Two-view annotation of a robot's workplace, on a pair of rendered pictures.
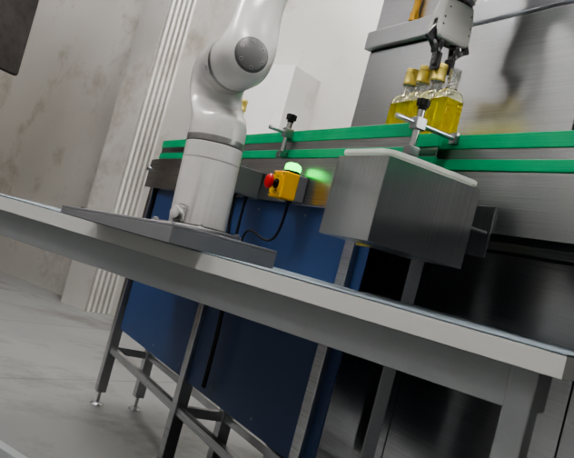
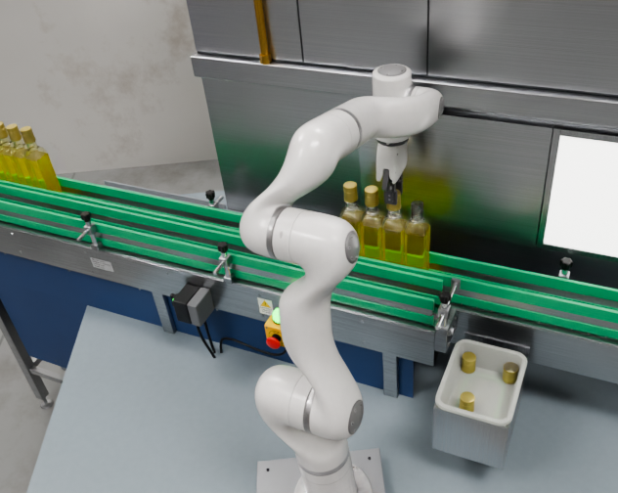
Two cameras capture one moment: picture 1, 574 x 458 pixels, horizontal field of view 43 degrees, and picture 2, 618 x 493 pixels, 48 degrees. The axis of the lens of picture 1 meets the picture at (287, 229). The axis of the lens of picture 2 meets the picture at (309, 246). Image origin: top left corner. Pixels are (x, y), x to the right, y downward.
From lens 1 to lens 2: 1.82 m
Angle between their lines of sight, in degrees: 52
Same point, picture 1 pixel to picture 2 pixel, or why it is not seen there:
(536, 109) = (493, 208)
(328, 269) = (364, 377)
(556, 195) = (589, 352)
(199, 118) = (320, 464)
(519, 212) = (553, 354)
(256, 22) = (342, 389)
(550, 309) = not seen: hidden behind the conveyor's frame
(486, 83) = (420, 170)
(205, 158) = (339, 479)
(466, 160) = (475, 300)
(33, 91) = not seen: outside the picture
